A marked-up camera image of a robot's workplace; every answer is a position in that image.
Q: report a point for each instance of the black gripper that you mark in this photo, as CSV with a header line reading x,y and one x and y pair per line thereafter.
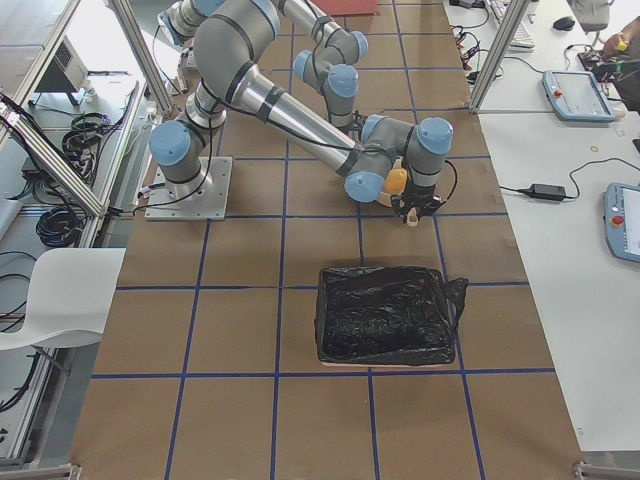
x,y
419,193

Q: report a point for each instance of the beige plastic dustpan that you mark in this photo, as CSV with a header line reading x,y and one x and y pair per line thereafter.
x,y
392,201

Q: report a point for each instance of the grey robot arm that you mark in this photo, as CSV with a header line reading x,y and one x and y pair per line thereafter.
x,y
373,154
329,68

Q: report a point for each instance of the black bin liner bag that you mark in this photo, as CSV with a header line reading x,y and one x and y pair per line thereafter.
x,y
382,315

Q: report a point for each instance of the orange toy potato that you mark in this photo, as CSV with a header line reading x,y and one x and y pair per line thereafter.
x,y
396,181

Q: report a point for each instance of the black power adapter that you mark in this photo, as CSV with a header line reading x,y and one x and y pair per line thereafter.
x,y
547,192

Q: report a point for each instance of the far blue teach pendant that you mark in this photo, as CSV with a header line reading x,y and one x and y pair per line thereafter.
x,y
576,97

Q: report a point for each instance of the blue teach pendant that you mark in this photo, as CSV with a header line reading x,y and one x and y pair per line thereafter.
x,y
621,220
576,97

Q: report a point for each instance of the near blue teach pendant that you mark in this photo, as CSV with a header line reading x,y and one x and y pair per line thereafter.
x,y
621,220

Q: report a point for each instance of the white chair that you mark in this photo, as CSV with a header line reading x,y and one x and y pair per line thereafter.
x,y
69,298

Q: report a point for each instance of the aluminium frame post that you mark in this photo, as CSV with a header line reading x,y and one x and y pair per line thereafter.
x,y
507,16

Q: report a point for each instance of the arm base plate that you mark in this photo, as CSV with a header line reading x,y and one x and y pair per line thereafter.
x,y
203,198

